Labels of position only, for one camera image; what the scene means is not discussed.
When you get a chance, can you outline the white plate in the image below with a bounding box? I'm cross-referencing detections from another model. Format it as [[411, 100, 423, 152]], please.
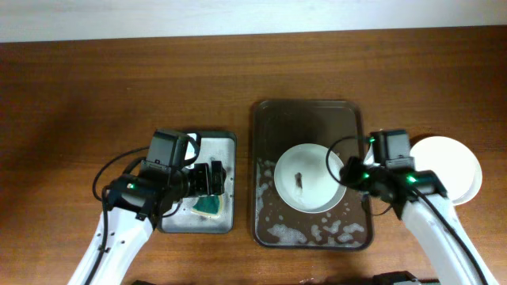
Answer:
[[410, 136, 482, 205]]

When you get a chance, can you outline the green yellow sponge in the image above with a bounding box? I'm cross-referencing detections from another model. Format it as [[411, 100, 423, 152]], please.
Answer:
[[192, 196, 223, 218]]

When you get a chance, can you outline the pale green plate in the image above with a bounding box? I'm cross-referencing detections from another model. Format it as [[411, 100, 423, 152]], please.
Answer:
[[274, 143, 346, 214]]

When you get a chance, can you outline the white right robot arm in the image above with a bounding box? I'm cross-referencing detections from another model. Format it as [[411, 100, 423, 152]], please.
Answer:
[[339, 157, 498, 284]]

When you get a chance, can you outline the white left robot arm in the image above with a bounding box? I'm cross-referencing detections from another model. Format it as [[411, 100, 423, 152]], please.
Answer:
[[70, 160, 235, 284]]

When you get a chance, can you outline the small black soapy tray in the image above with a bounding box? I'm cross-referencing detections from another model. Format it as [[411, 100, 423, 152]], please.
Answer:
[[158, 131, 236, 234]]

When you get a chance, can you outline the brown serving tray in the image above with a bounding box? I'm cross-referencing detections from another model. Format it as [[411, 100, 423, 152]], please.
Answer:
[[250, 100, 373, 251]]

